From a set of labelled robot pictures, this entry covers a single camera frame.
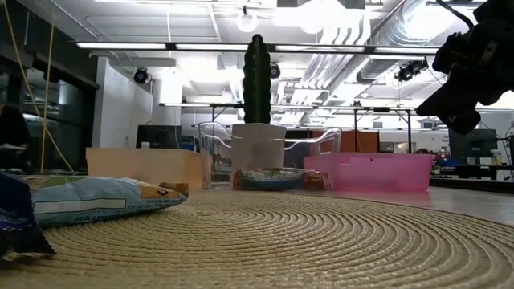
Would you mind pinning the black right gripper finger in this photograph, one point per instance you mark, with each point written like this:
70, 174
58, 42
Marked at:
454, 110

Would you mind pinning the red Chewy granola bar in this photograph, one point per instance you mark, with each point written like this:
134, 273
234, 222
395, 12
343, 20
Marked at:
317, 180

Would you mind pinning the blue yellow-lettered granola bar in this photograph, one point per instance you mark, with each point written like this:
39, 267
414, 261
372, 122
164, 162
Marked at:
269, 184

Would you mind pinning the light blue granola bar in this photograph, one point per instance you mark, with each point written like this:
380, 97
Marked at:
100, 200

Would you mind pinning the black computer monitor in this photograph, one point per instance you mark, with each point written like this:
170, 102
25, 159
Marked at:
158, 137
474, 146

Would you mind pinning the person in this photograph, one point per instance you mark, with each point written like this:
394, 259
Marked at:
421, 151

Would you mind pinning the black ceiling spotlight cluster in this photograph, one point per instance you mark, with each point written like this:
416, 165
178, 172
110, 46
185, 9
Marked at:
409, 71

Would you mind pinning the black background desk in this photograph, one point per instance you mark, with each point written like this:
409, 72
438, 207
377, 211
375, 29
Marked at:
474, 170

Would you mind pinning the black ceiling track fixture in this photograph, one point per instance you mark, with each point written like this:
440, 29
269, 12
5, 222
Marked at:
454, 2

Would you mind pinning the orange partition panel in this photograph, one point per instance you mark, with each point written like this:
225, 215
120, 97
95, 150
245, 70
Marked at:
361, 141

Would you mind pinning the pink translucent plastic bin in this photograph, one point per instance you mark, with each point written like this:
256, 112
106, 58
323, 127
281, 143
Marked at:
369, 172

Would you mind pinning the green cactus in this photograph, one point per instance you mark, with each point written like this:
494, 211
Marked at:
257, 80

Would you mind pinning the round white ceiling lamp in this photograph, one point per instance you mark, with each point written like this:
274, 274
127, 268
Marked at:
246, 21

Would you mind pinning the round woven straw placemat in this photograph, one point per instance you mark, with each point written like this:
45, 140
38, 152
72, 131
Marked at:
261, 249

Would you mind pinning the clear plastic bin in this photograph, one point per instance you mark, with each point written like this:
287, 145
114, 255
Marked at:
213, 140

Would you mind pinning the orange translucent plastic bin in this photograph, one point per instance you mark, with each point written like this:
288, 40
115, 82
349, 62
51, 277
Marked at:
140, 168

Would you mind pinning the long ceiling light bar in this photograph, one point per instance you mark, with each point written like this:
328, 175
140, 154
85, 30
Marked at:
132, 46

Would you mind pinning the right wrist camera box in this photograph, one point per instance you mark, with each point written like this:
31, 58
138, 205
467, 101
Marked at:
449, 56

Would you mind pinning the black metal table frame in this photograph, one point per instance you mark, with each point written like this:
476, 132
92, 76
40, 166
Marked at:
474, 185

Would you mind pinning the black background desk frame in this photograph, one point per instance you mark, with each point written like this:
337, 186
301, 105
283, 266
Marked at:
356, 128

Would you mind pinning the silver ventilation duct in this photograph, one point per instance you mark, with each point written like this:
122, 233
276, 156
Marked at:
401, 24

